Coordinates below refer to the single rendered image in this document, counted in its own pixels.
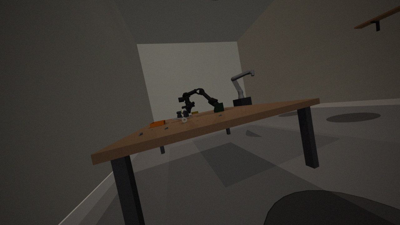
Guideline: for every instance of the orange shallow tray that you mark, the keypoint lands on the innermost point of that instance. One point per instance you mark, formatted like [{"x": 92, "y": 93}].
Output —
[{"x": 158, "y": 123}]

